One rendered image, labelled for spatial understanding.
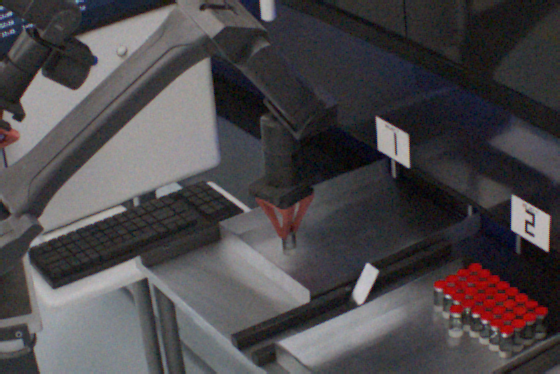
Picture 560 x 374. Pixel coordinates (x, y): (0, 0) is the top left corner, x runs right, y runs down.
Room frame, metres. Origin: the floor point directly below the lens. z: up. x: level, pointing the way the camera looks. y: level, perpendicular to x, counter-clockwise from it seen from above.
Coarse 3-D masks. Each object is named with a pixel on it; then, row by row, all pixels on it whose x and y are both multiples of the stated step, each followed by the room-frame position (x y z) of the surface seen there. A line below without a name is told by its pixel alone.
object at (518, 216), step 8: (512, 200) 1.51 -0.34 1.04; (520, 200) 1.49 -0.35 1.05; (512, 208) 1.51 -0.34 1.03; (520, 208) 1.49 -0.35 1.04; (528, 208) 1.48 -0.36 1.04; (512, 216) 1.51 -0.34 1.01; (520, 216) 1.49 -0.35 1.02; (528, 216) 1.48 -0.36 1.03; (536, 216) 1.46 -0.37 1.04; (544, 216) 1.45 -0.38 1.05; (512, 224) 1.51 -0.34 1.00; (520, 224) 1.49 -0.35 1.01; (528, 224) 1.48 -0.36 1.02; (536, 224) 1.46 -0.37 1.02; (544, 224) 1.45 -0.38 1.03; (520, 232) 1.49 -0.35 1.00; (536, 232) 1.46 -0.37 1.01; (544, 232) 1.45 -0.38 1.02; (536, 240) 1.46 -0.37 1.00; (544, 240) 1.44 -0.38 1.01; (544, 248) 1.44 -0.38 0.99
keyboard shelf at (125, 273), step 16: (224, 192) 2.05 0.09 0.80; (112, 208) 2.04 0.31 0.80; (80, 224) 1.99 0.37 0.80; (32, 272) 1.82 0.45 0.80; (112, 272) 1.80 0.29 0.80; (128, 272) 1.80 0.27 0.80; (48, 288) 1.76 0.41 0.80; (64, 288) 1.76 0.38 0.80; (80, 288) 1.76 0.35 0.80; (96, 288) 1.76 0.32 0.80; (112, 288) 1.77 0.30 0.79; (48, 304) 1.72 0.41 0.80; (64, 304) 1.72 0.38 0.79
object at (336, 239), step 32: (384, 160) 1.91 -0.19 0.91; (320, 192) 1.84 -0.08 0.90; (352, 192) 1.86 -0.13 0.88; (384, 192) 1.85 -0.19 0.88; (416, 192) 1.84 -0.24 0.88; (224, 224) 1.75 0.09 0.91; (256, 224) 1.78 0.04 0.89; (320, 224) 1.77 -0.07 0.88; (352, 224) 1.76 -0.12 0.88; (384, 224) 1.75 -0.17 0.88; (416, 224) 1.74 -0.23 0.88; (448, 224) 1.73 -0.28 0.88; (256, 256) 1.65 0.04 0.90; (288, 256) 1.68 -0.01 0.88; (320, 256) 1.67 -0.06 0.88; (352, 256) 1.66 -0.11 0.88; (384, 256) 1.60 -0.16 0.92; (288, 288) 1.58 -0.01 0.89; (320, 288) 1.54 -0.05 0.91
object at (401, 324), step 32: (416, 288) 1.52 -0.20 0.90; (352, 320) 1.46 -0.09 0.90; (384, 320) 1.47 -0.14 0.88; (416, 320) 1.46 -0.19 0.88; (448, 320) 1.45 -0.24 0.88; (288, 352) 1.37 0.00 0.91; (320, 352) 1.41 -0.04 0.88; (352, 352) 1.40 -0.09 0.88; (384, 352) 1.39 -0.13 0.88; (416, 352) 1.38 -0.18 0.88; (448, 352) 1.37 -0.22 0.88; (480, 352) 1.36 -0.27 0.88; (544, 352) 1.32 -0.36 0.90
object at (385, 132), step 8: (376, 120) 1.80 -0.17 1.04; (384, 128) 1.79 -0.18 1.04; (392, 128) 1.77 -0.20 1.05; (384, 136) 1.79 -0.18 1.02; (392, 136) 1.77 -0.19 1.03; (400, 136) 1.75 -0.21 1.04; (384, 144) 1.79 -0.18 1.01; (392, 144) 1.77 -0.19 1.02; (400, 144) 1.75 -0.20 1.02; (408, 144) 1.73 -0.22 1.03; (384, 152) 1.79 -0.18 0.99; (392, 152) 1.77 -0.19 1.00; (400, 152) 1.75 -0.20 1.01; (408, 152) 1.73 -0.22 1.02; (400, 160) 1.75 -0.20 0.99; (408, 160) 1.73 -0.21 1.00
